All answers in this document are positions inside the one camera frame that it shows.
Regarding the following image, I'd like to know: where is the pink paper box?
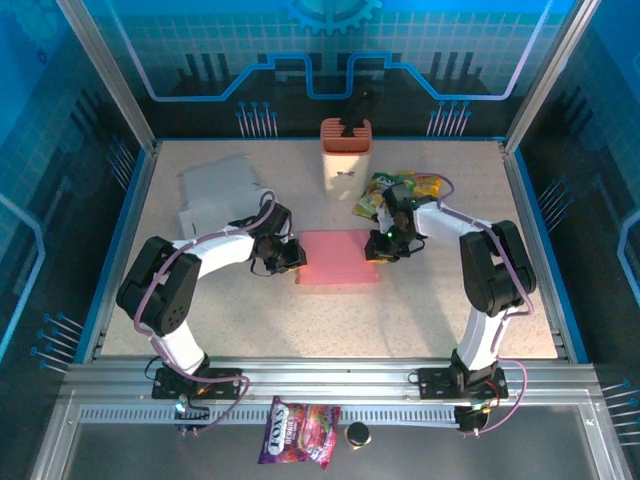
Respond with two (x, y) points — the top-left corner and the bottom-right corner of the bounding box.
(294, 229), (380, 288)

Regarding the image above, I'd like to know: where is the grey paper box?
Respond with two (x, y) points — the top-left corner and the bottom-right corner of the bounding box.
(176, 155), (265, 239)

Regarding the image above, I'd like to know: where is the green candy bag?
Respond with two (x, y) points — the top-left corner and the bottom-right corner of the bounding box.
(352, 172), (401, 220)

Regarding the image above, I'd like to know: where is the yellow candy bag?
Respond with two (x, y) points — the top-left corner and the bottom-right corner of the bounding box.
(397, 171), (445, 200)

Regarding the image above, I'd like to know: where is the cream knife block pink top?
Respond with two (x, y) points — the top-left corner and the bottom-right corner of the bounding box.
(319, 117), (375, 202)

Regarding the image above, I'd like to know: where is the purple berries candy bag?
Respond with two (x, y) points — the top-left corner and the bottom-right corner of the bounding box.
(257, 395), (342, 471)

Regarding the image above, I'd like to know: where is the small jar black lid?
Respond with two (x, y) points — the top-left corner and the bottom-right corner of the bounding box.
(344, 421), (372, 451)

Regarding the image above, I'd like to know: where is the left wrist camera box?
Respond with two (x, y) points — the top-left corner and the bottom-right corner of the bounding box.
(261, 201), (294, 240)

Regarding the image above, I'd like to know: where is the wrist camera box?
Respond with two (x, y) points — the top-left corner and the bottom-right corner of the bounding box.
(377, 182), (413, 226)
(261, 201), (294, 240)

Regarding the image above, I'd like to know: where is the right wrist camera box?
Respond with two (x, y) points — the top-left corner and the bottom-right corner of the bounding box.
(377, 182), (413, 226)

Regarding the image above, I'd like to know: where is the aluminium frame rail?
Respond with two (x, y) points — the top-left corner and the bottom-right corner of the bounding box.
(58, 357), (602, 407)

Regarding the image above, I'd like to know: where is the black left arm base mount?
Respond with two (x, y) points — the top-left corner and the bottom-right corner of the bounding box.
(151, 367), (245, 401)

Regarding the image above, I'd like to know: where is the black knife handle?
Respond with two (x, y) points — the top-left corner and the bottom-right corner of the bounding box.
(340, 84), (378, 139)

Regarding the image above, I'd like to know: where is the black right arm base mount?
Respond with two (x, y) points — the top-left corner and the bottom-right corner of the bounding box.
(416, 367), (510, 401)

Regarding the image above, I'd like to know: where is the aluminium side rail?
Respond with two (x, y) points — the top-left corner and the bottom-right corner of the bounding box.
(498, 139), (572, 362)
(81, 141), (162, 362)

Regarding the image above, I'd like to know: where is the slotted grey cable duct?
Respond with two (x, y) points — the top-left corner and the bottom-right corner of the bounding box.
(78, 405), (462, 425)

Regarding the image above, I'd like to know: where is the aluminium frame post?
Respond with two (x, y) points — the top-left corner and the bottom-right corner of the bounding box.
(54, 0), (159, 154)
(502, 0), (602, 154)

